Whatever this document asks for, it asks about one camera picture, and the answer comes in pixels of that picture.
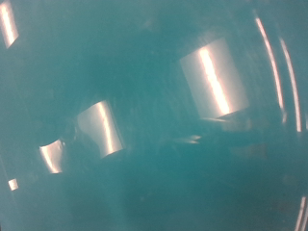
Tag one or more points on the teal plastic plate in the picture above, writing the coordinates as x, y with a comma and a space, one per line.
154, 160

